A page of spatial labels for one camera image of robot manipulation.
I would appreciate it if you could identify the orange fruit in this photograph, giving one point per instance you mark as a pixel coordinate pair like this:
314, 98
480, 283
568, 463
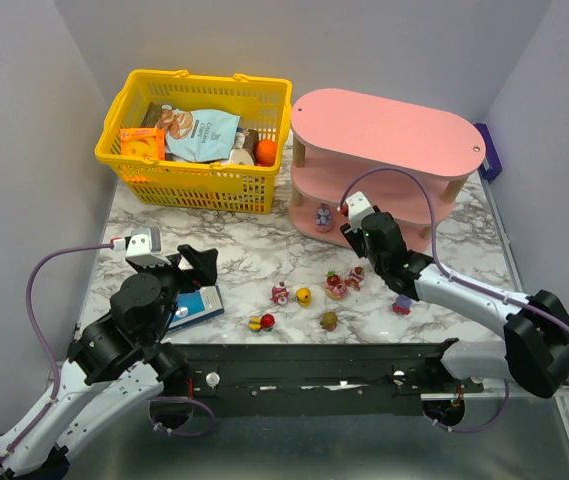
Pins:
266, 152

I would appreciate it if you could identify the purple box behind shelf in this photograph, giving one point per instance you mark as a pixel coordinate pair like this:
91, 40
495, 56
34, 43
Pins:
491, 166

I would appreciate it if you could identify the pink three-tier shelf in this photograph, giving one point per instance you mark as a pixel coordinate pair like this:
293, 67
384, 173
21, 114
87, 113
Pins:
409, 160

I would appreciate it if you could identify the small purple bunny toy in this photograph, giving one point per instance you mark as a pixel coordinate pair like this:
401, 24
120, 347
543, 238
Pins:
402, 305

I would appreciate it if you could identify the orange snack box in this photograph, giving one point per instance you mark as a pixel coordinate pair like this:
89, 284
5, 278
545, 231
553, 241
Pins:
144, 143

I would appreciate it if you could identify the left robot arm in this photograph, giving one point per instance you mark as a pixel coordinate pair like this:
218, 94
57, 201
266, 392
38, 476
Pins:
131, 332

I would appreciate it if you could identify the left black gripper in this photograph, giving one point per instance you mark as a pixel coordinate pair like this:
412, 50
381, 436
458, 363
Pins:
179, 275

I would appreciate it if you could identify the black mounting rail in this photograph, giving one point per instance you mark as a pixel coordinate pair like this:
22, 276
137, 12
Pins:
312, 380

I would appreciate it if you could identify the yellow duck toy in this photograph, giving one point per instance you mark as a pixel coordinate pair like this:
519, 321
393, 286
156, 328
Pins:
303, 296

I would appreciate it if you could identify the red yellow mushroom toy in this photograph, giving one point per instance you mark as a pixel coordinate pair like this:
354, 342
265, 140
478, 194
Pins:
264, 323

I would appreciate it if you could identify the pink strawberry bear toy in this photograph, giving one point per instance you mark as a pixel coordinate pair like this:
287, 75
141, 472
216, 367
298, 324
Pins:
354, 278

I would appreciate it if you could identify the blue boxed product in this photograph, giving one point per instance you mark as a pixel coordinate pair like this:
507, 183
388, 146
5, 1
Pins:
196, 307

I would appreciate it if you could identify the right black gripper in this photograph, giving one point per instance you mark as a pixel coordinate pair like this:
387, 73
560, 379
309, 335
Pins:
356, 240

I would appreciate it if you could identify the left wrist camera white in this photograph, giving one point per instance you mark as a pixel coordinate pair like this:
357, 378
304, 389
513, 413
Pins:
142, 249

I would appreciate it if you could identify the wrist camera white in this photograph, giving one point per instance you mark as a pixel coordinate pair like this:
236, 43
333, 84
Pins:
142, 249
355, 208

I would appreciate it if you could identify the yellow plastic shopping basket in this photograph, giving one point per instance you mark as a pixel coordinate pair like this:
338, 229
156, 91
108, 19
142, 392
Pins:
264, 107

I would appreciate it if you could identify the light blue snack bag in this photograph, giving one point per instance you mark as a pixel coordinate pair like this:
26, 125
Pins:
198, 136

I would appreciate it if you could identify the white round container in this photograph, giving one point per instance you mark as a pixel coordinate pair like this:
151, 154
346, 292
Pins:
241, 157

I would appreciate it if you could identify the olive brown round toy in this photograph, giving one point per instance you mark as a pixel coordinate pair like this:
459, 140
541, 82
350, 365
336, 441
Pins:
329, 321

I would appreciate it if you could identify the dark brown packet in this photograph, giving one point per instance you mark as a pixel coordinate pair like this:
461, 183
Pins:
152, 116

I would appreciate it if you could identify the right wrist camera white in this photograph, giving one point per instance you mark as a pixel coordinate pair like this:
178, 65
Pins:
355, 208

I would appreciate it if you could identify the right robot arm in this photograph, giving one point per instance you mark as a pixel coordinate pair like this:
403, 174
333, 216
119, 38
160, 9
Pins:
533, 350

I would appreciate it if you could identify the purple bunny donut toy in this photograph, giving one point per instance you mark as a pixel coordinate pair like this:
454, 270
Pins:
324, 219

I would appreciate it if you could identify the strawberry tart toy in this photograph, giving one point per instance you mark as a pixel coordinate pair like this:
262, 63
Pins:
334, 287

